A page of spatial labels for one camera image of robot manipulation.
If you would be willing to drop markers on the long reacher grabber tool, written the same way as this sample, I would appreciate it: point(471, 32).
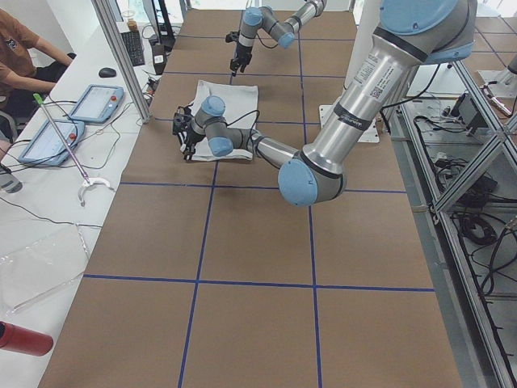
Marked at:
point(88, 182)

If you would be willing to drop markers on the blue teach pendant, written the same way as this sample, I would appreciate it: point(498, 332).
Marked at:
point(97, 104)
point(46, 149)

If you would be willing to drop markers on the seated person brown shirt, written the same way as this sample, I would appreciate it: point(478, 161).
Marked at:
point(20, 78)

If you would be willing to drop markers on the lower blue teach pendant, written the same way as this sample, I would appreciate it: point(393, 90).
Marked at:
point(46, 149)

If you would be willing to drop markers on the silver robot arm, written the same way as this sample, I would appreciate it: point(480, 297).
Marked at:
point(263, 18)
point(409, 34)

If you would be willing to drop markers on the upper blue teach pendant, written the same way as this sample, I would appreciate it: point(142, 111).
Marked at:
point(97, 104)

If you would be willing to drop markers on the clear plastic bag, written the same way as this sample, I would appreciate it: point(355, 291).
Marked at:
point(37, 271)

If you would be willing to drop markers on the red cylindrical bottle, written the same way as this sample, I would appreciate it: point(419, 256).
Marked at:
point(22, 340)

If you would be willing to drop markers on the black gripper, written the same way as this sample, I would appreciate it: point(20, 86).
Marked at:
point(242, 52)
point(190, 141)

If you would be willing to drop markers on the black keyboard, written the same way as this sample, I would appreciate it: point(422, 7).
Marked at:
point(133, 45)

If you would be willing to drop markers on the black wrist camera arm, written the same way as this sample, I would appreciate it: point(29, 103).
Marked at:
point(182, 120)

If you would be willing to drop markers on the grey aluminium frame post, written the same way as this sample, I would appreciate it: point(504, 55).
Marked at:
point(113, 36)

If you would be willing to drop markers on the black computer mouse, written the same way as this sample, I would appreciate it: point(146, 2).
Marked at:
point(107, 72)

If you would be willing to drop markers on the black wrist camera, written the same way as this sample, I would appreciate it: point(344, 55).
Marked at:
point(232, 37)

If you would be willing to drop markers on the grey cartoon print t-shirt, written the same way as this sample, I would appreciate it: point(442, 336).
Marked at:
point(225, 116)

